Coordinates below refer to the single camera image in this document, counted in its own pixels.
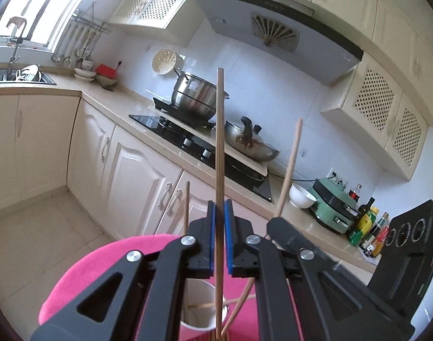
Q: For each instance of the cream base cabinets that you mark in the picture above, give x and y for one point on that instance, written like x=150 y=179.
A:
x=131 y=170

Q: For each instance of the green electric grill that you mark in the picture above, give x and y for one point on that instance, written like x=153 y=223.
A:
x=331 y=206

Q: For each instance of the cream plastic colander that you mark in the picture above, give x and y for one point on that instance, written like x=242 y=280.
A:
x=164 y=61

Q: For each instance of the white bowl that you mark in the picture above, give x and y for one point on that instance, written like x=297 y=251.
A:
x=301 y=195

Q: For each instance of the grey range hood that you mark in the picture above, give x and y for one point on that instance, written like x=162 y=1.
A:
x=273 y=25

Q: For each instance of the pink and white cup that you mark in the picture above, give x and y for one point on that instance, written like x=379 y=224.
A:
x=201 y=321

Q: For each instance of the steel wok with lid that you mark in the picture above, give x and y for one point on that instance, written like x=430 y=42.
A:
x=253 y=149

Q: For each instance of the red box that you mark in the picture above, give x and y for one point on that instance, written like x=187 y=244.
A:
x=105 y=70

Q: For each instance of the pink round table cloth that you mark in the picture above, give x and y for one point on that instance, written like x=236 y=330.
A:
x=106 y=255

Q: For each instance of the black glass gas stove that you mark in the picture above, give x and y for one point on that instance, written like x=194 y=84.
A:
x=149 y=120

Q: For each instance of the kitchen window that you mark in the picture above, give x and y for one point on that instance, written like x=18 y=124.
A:
x=42 y=3

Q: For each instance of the stainless steel pot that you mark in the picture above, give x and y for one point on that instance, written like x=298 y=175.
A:
x=191 y=96

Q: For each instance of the cream lattice wall cabinet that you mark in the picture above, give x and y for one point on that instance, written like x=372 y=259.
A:
x=156 y=10
x=376 y=110

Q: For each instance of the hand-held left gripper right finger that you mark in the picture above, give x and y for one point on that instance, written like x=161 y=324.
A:
x=227 y=238

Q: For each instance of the metal sink faucet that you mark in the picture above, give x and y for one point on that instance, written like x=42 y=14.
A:
x=14 y=55

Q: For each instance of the steel kitchen sink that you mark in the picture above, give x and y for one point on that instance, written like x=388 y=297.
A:
x=47 y=79

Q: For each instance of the row of condiment bottles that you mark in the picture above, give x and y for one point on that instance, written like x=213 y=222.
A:
x=365 y=223

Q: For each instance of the row of hanging metal utensils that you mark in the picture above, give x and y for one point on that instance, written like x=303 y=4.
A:
x=74 y=46

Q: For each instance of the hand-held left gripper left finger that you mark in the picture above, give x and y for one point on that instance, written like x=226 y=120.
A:
x=212 y=238

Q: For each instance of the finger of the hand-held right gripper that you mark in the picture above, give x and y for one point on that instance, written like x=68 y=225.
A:
x=282 y=232

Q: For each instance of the bunch of wooden chopsticks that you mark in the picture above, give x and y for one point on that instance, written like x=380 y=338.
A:
x=188 y=202

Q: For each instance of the white dishes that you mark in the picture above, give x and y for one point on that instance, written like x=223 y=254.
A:
x=29 y=73

